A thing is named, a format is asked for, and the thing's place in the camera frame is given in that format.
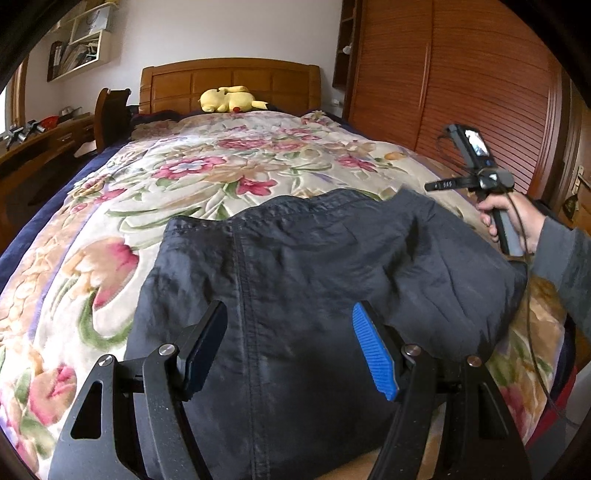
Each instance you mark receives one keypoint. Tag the wooden headboard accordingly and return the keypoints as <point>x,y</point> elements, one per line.
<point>292,87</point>

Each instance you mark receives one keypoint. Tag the louvered wooden wardrobe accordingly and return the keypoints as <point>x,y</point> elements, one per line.
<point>418,66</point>

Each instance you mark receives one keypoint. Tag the navy bed sheet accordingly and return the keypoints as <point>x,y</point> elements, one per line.
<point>15,251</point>

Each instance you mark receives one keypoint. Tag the white wall shelf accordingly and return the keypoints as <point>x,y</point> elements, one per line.
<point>80,40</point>

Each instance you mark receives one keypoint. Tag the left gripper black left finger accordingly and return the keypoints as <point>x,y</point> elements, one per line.
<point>100,440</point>

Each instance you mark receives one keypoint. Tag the floral bed blanket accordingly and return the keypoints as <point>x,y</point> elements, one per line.
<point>74,294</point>

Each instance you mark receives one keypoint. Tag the wooden desk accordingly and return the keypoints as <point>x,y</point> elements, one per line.
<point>22,168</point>

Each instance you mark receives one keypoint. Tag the dark wooden chair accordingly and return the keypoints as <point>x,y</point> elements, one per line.
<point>111,117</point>

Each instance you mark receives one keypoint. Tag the yellow plush toy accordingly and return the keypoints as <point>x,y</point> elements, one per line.
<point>234,99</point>

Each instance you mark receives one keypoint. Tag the dark navy trousers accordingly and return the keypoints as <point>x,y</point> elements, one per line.
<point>289,394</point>

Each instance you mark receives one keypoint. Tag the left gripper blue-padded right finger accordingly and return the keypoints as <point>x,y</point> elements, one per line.
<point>480,439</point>

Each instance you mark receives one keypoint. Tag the right hand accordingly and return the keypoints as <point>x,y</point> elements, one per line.
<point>525,218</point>

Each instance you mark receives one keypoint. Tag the grey right sleeve forearm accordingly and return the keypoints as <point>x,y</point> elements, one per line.
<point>563,258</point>

